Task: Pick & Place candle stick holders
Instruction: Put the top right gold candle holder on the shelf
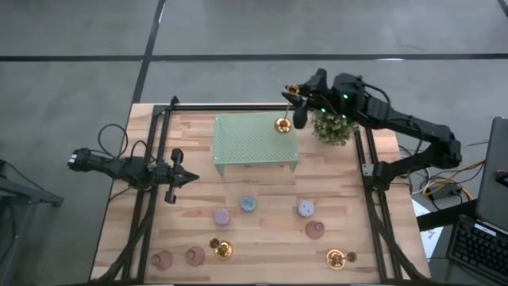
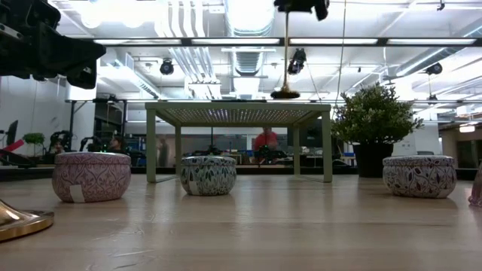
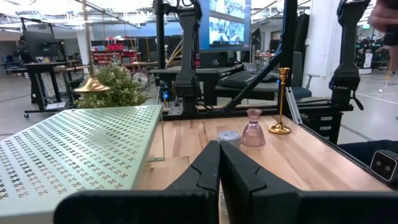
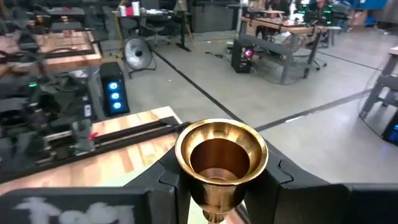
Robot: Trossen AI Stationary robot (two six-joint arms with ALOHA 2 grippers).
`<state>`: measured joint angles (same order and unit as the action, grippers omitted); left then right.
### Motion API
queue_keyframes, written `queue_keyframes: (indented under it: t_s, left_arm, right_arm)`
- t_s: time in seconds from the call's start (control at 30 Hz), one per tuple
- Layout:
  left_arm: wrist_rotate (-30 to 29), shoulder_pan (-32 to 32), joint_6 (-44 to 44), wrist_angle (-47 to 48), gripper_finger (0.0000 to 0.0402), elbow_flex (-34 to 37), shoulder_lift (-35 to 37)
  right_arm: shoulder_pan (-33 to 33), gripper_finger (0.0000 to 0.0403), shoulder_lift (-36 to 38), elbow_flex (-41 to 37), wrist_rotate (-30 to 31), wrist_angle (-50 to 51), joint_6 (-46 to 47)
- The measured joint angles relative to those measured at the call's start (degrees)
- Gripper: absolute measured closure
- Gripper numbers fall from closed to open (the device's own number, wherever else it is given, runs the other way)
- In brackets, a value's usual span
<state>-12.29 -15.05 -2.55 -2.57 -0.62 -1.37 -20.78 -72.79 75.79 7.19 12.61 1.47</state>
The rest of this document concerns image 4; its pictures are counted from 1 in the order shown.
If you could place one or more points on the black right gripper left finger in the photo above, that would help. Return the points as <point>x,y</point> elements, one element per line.
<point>93,208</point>

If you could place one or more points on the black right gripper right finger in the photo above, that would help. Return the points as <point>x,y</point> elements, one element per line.
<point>311,202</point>

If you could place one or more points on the tall brass candlestick holder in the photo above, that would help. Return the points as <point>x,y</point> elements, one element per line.
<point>217,194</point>

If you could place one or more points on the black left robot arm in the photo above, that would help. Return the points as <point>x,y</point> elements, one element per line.
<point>46,124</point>

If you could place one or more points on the black computer blue light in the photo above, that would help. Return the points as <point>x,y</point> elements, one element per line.
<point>392,130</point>

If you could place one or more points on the black computer tower blue lights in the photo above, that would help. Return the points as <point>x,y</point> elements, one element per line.
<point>114,90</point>

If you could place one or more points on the grey metal table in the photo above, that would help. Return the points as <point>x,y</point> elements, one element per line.
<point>385,84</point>

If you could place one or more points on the black computer tower pink light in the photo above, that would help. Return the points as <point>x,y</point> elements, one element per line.
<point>242,59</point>

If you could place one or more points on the round metal floor fan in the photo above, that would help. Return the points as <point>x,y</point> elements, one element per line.
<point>136,53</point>

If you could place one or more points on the wooden desk grey legs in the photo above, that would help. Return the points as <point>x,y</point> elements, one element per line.
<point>280,29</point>

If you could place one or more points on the black office desk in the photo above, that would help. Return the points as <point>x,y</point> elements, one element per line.
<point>183,31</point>

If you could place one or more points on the wooden workbench with black frame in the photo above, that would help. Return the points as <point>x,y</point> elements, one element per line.
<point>62,46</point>

